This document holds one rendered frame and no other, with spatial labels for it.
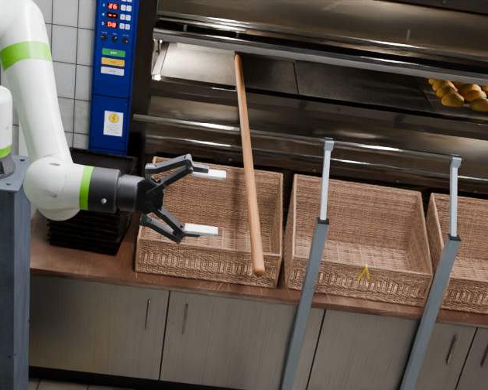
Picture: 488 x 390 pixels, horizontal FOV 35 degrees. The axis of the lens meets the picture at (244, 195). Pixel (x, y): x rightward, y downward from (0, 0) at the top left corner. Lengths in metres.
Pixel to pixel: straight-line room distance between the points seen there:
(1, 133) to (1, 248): 0.34
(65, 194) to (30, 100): 0.29
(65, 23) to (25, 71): 1.36
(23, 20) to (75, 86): 1.39
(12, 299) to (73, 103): 1.09
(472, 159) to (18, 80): 2.14
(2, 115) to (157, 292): 1.08
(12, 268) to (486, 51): 1.97
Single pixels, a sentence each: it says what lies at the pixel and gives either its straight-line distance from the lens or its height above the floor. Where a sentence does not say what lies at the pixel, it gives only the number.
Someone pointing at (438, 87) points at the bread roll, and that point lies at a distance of 3.62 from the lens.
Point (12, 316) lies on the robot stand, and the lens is 2.47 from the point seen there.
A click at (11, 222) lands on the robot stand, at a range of 2.29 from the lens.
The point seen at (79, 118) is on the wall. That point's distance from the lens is 3.28.
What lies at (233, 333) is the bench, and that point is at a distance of 3.08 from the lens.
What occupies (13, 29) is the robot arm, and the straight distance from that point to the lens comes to 1.85.
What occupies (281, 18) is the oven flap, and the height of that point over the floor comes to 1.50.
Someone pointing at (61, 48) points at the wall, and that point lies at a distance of 3.19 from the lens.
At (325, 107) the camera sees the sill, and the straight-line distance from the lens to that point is 3.20.
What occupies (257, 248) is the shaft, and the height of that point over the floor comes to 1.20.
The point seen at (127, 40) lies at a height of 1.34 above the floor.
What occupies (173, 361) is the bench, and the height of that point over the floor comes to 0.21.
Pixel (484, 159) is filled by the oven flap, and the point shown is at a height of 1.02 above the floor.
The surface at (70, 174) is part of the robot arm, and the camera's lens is 1.60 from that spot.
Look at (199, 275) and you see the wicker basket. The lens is 2.98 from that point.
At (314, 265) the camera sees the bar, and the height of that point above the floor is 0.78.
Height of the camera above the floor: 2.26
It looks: 28 degrees down
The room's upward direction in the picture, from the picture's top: 9 degrees clockwise
